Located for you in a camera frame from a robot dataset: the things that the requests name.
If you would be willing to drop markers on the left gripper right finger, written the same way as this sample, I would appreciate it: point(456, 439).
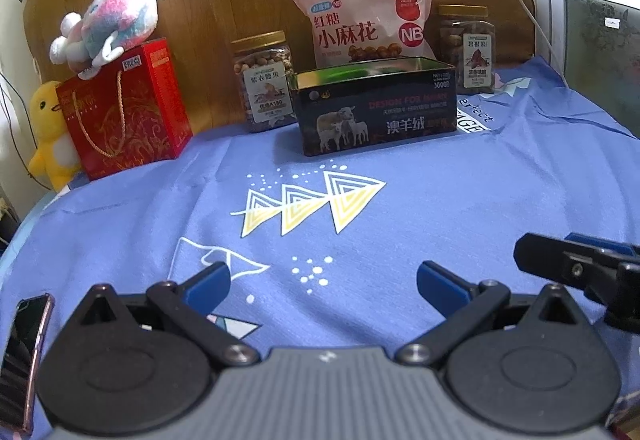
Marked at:
point(531, 364)

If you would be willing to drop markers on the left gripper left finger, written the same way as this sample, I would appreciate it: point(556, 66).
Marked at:
point(129, 364)

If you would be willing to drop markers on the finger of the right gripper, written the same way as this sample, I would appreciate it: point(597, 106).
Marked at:
point(616, 246)
point(560, 261)

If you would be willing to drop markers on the smartphone pink case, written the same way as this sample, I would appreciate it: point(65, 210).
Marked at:
point(21, 360)

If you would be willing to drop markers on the blue printed tablecloth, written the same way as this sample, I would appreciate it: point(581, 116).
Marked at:
point(323, 251)

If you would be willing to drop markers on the yellow duck plush toy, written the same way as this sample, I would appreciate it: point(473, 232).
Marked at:
point(55, 155)

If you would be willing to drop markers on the red gift box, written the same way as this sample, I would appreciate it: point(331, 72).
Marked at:
point(129, 115)

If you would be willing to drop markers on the black sheep print tin box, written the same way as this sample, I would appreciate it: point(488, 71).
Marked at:
point(374, 102)

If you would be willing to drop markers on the frosted glass door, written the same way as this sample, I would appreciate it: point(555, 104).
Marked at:
point(595, 44)

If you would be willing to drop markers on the pink twisted snack bag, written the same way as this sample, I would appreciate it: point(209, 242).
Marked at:
point(357, 30)

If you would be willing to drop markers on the left peanut jar gold lid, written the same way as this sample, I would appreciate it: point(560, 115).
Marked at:
point(262, 65)

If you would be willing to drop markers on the pink white plush toy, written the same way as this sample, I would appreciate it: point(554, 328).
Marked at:
point(106, 30)

